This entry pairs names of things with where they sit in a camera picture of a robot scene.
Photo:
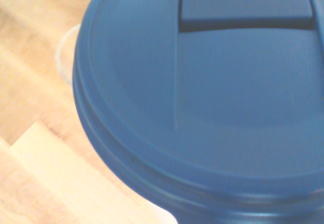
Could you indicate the blue plastic lid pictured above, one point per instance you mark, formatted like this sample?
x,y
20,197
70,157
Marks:
x,y
202,95

